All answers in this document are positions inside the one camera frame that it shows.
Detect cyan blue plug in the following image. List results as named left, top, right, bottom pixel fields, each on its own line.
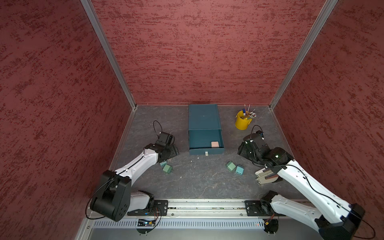
left=235, top=166, right=244, bottom=175

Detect teal drawer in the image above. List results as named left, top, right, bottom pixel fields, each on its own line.
left=189, top=130, right=225, bottom=156

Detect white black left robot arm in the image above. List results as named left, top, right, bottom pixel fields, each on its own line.
left=85, top=144, right=179, bottom=222

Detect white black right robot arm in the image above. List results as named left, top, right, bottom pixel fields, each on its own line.
left=238, top=136, right=365, bottom=240

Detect dark teal drawer cabinet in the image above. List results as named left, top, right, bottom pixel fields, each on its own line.
left=188, top=103, right=225, bottom=156

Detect dark green plug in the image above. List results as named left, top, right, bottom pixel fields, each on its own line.
left=163, top=164, right=173, bottom=174

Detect light green plug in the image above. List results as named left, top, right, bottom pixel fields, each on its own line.
left=226, top=162, right=237, bottom=172

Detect yellow pen cup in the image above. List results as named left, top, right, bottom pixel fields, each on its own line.
left=235, top=111, right=252, bottom=131

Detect pens in cup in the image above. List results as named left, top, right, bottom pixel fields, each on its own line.
left=242, top=105, right=257, bottom=120

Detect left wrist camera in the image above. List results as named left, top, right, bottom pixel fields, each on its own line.
left=156, top=132, right=175, bottom=148

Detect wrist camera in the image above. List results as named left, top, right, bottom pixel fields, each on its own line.
left=156, top=132, right=175, bottom=148
left=243, top=130, right=264, bottom=143

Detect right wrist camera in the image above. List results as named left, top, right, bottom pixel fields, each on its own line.
left=243, top=130, right=264, bottom=143

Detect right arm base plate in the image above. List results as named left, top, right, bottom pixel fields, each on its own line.
left=245, top=200, right=285, bottom=218

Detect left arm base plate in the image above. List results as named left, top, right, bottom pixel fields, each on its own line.
left=127, top=200, right=169, bottom=217

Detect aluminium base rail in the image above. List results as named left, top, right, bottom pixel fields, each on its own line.
left=76, top=199, right=313, bottom=240

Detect right aluminium corner post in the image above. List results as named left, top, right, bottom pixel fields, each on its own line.
left=269, top=0, right=338, bottom=111

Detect aluminium corner post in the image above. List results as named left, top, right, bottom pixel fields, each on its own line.
left=269, top=0, right=338, bottom=111
left=81, top=0, right=137, bottom=111

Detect left aluminium corner post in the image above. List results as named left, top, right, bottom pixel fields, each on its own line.
left=81, top=0, right=137, bottom=111

